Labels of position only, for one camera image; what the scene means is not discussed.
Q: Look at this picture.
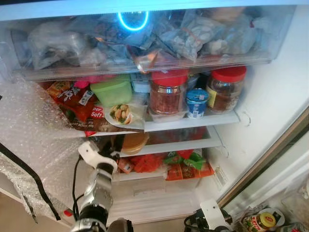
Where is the white refrigerator bottom drawer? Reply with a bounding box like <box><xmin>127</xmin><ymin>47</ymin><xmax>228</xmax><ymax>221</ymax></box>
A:
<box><xmin>109</xmin><ymin>176</ymin><xmax>228</xmax><ymax>223</ymax></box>

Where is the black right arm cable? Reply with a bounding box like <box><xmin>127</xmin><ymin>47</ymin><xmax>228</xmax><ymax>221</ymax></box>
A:
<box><xmin>184</xmin><ymin>215</ymin><xmax>213</xmax><ymax>232</ymax></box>

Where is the refrigerator door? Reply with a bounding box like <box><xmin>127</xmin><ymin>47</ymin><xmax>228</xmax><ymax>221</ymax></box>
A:
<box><xmin>217</xmin><ymin>109</ymin><xmax>309</xmax><ymax>232</ymax></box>

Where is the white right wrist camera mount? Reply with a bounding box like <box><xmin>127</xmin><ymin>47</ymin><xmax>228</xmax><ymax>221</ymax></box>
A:
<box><xmin>200</xmin><ymin>199</ymin><xmax>228</xmax><ymax>232</ymax></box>

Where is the orange mesh bag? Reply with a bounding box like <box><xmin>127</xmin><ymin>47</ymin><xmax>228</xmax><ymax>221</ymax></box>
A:
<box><xmin>130</xmin><ymin>154</ymin><xmax>168</xmax><ymax>174</ymax></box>

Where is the white refrigerator shelf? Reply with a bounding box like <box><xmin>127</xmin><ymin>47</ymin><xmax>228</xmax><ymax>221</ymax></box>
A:
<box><xmin>118</xmin><ymin>127</ymin><xmax>223</xmax><ymax>158</ymax></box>
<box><xmin>92</xmin><ymin>111</ymin><xmax>241</xmax><ymax>134</ymax></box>

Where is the clear plastic refrigerator drawer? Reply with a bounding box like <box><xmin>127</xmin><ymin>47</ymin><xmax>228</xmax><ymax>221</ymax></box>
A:
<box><xmin>0</xmin><ymin>6</ymin><xmax>296</xmax><ymax>81</ymax></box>

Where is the yellow lidded food container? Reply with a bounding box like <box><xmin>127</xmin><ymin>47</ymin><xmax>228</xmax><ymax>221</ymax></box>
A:
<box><xmin>121</xmin><ymin>133</ymin><xmax>151</xmax><ymax>156</ymax></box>

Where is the clear bubble wrap sheet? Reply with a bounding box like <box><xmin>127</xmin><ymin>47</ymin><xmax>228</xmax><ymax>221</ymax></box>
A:
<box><xmin>0</xmin><ymin>80</ymin><xmax>90</xmax><ymax>219</ymax></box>

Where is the green plastic container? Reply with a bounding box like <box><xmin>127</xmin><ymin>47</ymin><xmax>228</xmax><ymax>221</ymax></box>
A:
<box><xmin>90</xmin><ymin>80</ymin><xmax>133</xmax><ymax>108</ymax></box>

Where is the green snack packet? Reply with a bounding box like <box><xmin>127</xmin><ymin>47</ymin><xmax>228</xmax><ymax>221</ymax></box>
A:
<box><xmin>163</xmin><ymin>150</ymin><xmax>206</xmax><ymax>170</ymax></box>

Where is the blue yogurt cup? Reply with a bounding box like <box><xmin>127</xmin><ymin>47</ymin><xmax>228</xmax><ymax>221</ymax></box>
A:
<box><xmin>186</xmin><ymin>88</ymin><xmax>210</xmax><ymax>119</ymax></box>

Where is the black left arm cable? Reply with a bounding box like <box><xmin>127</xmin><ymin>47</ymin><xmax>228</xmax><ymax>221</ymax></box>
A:
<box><xmin>71</xmin><ymin>155</ymin><xmax>83</xmax><ymax>219</ymax></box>

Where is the red lid jar yellow label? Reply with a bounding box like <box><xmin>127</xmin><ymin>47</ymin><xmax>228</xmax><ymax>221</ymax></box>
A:
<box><xmin>207</xmin><ymin>66</ymin><xmax>247</xmax><ymax>115</ymax></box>

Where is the red lid glass jar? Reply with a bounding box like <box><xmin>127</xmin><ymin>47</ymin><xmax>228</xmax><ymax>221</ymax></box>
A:
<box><xmin>149</xmin><ymin>69</ymin><xmax>189</xmax><ymax>116</ymax></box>

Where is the clear food box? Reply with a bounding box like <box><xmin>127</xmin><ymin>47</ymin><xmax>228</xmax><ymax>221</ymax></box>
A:
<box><xmin>147</xmin><ymin>107</ymin><xmax>189</xmax><ymax>123</ymax></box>

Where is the white packet nut picture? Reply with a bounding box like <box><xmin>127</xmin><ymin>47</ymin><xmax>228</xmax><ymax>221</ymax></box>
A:
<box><xmin>105</xmin><ymin>102</ymin><xmax>146</xmax><ymax>131</ymax></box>

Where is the clear bag of white food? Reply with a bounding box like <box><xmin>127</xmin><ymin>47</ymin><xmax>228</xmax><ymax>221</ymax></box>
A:
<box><xmin>167</xmin><ymin>14</ymin><xmax>225</xmax><ymax>61</ymax></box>

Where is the red snack packet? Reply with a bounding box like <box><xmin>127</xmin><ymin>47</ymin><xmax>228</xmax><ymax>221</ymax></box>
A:
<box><xmin>46</xmin><ymin>82</ymin><xmax>105</xmax><ymax>131</ymax></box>

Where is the black strap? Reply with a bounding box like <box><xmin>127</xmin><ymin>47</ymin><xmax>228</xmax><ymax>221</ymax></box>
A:
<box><xmin>0</xmin><ymin>143</ymin><xmax>61</xmax><ymax>221</ymax></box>

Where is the orange snack packet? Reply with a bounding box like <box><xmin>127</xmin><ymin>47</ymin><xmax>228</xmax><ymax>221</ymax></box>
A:
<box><xmin>166</xmin><ymin>162</ymin><xmax>215</xmax><ymax>181</ymax></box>

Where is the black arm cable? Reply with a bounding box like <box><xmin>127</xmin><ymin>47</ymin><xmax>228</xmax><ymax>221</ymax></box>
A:
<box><xmin>184</xmin><ymin>215</ymin><xmax>213</xmax><ymax>232</ymax></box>
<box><xmin>71</xmin><ymin>155</ymin><xmax>83</xmax><ymax>219</ymax></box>

